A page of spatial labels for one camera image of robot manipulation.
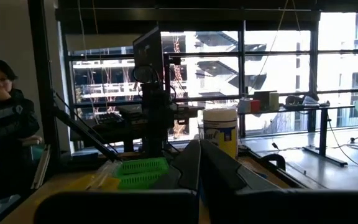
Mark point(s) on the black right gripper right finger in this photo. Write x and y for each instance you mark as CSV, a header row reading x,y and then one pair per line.
x,y
219,174

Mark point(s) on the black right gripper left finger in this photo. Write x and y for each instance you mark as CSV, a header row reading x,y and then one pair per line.
x,y
188,174

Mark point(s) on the toothbrush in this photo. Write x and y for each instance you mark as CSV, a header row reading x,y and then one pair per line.
x,y
104,171

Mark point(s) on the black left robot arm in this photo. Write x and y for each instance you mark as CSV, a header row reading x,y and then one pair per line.
x,y
157,137

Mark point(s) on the Lysol wipes canister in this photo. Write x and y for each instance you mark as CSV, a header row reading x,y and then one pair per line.
x,y
221,130

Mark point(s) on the green plastic basket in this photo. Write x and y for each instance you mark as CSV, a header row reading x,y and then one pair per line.
x,y
141,172

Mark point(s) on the small white box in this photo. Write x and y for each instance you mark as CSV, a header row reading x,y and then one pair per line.
x,y
244,105

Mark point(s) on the small red box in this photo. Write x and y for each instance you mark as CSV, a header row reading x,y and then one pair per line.
x,y
255,106

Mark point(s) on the computer monitor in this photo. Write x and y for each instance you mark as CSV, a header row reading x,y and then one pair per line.
x,y
148,53

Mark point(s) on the dark box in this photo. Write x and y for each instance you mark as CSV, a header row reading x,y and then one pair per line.
x,y
264,100

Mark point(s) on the black keyboard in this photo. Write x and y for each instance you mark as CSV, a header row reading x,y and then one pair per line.
x,y
109,118

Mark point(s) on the yellow plastic basket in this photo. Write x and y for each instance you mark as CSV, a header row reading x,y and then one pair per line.
x,y
104,184

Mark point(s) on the pale green box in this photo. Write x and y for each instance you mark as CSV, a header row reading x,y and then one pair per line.
x,y
274,101

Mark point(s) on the dark side desk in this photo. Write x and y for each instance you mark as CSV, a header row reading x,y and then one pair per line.
x,y
104,135

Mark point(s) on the dark desk device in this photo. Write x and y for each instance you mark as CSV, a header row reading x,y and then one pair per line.
x,y
294,100

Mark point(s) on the black standing desk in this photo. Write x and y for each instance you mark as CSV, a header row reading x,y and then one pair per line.
x,y
323,130

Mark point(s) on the person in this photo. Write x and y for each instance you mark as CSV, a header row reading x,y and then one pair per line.
x,y
5,140

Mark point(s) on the black window frame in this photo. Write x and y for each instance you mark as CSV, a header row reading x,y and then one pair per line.
x,y
242,77

